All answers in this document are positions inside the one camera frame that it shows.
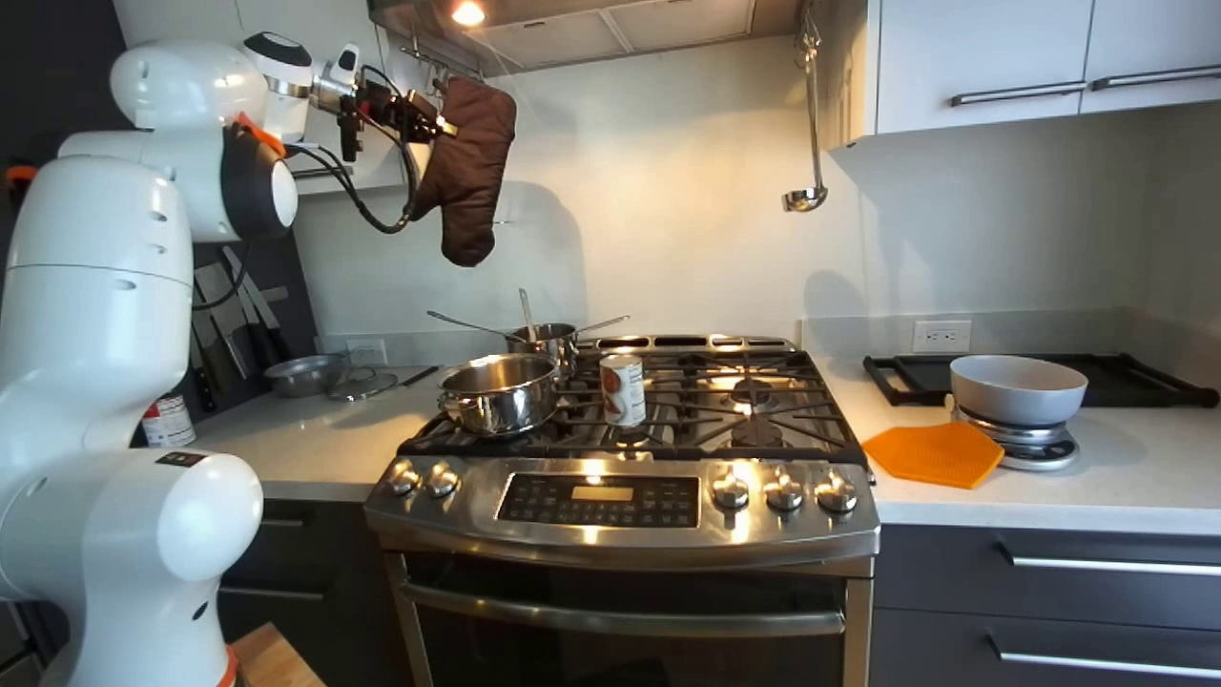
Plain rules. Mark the orange silicone trivet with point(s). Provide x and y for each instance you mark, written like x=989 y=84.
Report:
x=936 y=457

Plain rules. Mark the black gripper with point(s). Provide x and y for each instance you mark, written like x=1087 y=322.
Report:
x=395 y=109

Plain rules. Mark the white upper cabinet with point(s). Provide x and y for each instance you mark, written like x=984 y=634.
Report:
x=979 y=50

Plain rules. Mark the red and white can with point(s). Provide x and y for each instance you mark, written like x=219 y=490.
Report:
x=173 y=425

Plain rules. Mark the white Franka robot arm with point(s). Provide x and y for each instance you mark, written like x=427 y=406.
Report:
x=100 y=330

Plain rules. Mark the hanging steel ladle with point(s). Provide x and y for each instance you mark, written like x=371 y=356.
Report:
x=802 y=195

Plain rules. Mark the knives on wall board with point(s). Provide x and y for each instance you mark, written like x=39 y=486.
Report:
x=254 y=319

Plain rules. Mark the stainless steel gas range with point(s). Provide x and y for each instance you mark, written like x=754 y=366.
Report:
x=633 y=557

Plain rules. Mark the steel stove knob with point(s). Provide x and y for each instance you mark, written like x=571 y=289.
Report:
x=402 y=484
x=730 y=490
x=785 y=494
x=835 y=497
x=440 y=484

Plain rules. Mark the wooden board corner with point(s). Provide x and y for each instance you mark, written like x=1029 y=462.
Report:
x=268 y=659

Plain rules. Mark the grey white bowl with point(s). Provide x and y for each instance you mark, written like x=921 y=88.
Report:
x=1015 y=386

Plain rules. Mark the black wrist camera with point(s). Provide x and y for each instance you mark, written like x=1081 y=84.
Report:
x=348 y=127

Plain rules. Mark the large steel pot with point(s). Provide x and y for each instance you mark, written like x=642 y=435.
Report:
x=500 y=398

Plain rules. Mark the silver kitchen scale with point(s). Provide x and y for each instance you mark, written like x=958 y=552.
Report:
x=1033 y=445

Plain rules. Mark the dark drawer cabinet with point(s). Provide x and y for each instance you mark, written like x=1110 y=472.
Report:
x=938 y=612

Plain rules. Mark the black oven mitt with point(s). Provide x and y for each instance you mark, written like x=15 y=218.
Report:
x=465 y=164

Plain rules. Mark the dark base cabinet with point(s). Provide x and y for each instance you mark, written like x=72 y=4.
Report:
x=319 y=587

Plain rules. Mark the steel range hood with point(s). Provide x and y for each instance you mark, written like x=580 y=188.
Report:
x=595 y=29

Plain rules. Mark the round hood light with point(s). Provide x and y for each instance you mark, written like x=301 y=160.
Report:
x=465 y=13

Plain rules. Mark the white wall outlet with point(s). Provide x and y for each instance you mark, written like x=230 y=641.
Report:
x=945 y=335

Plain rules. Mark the black tray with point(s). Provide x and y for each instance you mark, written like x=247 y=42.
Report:
x=1129 y=380

